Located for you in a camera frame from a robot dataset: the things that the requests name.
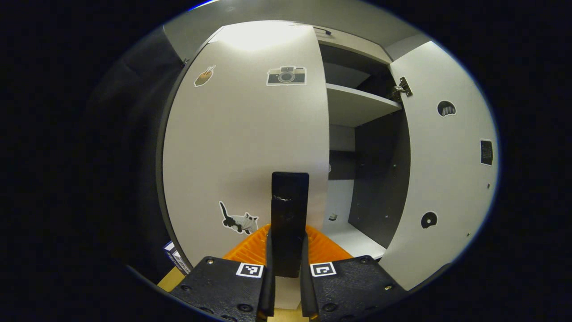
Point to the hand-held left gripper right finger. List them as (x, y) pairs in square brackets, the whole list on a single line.
[(348, 286)]

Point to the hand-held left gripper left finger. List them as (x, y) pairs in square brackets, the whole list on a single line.
[(223, 286)]

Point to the white double-door shoe cabinet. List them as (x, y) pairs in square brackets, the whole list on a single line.
[(380, 179)]

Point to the headphone sticker shoe cabinet door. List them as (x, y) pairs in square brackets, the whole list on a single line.
[(447, 179)]

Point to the camera sticker shoe cabinet door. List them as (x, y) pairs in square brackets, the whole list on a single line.
[(246, 134)]

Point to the metal door hinge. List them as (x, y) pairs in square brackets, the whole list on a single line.
[(401, 89)]

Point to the white cabinet drawer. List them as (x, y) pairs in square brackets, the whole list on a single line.
[(348, 41)]

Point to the dark blue book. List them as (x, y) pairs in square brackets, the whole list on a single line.
[(170, 252)]

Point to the black backdrop cloth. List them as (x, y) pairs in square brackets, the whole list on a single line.
[(129, 156)]

